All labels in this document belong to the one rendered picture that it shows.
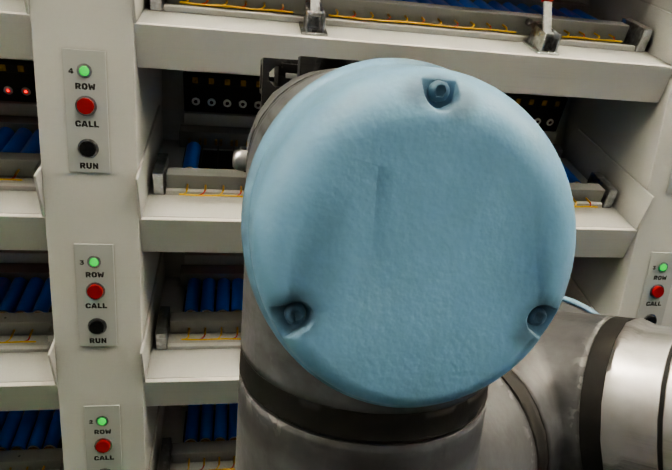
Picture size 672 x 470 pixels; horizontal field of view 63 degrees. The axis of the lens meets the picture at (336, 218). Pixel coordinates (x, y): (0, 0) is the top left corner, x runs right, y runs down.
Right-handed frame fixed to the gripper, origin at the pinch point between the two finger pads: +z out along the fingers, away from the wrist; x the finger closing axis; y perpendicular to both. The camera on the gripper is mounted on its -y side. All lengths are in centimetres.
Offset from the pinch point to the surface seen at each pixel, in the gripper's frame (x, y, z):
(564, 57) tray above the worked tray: -31.1, 10.6, 10.5
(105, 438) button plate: 19.6, -37.1, 11.9
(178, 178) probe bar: 11.6, -5.9, 15.6
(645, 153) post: -45.3, 0.2, 12.4
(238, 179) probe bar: 4.8, -5.7, 15.6
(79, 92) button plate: 20.6, 3.3, 10.4
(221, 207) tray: 6.6, -8.7, 13.6
